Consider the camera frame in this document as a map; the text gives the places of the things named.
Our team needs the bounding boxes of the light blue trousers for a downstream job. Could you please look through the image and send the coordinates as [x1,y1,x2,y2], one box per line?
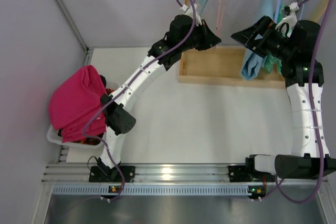
[240,0,275,81]

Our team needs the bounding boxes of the magenta trousers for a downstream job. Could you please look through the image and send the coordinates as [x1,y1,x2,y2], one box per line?
[48,65,107,143]

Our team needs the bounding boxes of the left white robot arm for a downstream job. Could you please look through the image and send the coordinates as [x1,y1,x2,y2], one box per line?
[89,15,221,183]

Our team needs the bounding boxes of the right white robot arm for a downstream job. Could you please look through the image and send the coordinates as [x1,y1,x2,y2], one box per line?
[231,16,335,179]

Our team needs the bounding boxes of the green white garment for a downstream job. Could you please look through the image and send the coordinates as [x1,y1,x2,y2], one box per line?
[263,4,284,74]

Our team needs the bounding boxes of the wooden clothes rack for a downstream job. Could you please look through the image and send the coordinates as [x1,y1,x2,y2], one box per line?
[178,0,336,89]

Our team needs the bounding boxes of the black garment in basket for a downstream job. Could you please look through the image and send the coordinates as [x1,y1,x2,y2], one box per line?
[100,75,107,88]

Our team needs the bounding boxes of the orange patterned garment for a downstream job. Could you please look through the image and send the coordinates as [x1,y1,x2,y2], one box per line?
[74,88,114,146]

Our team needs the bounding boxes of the white plastic laundry basket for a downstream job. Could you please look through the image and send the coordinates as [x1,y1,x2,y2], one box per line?
[47,125,103,150]

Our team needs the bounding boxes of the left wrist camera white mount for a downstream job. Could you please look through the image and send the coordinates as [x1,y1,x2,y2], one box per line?
[180,4,202,26]

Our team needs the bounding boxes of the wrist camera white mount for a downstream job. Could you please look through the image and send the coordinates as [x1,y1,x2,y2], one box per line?
[276,2,299,29]
[180,4,202,26]

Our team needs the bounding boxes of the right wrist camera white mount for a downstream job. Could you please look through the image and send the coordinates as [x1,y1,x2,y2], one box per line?
[276,2,299,29]

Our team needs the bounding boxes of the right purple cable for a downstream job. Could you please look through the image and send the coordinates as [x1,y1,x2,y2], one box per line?
[262,0,334,204]

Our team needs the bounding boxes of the aluminium mounting rail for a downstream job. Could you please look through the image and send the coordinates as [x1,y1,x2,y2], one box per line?
[40,163,329,183]

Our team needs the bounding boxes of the perforated grey cable duct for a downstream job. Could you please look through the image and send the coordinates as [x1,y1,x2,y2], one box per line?
[52,184,251,196]

